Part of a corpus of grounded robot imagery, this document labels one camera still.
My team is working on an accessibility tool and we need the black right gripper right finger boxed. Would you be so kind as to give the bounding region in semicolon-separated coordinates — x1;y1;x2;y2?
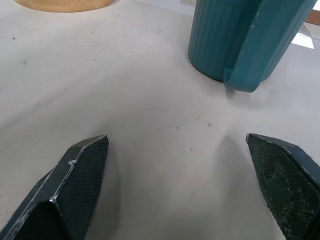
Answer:
245;133;320;240

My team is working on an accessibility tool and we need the white paper sheet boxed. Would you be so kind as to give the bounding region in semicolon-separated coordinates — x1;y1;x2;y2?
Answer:
291;31;316;50

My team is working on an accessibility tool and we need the teal ribbed plastic pitcher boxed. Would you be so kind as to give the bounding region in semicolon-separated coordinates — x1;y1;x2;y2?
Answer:
187;0;318;94

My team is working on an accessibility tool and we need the round wooden board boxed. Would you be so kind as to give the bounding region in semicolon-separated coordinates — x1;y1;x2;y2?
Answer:
14;0;116;13

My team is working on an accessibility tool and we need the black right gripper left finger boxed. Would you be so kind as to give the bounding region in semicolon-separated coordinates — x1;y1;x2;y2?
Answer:
0;134;110;240

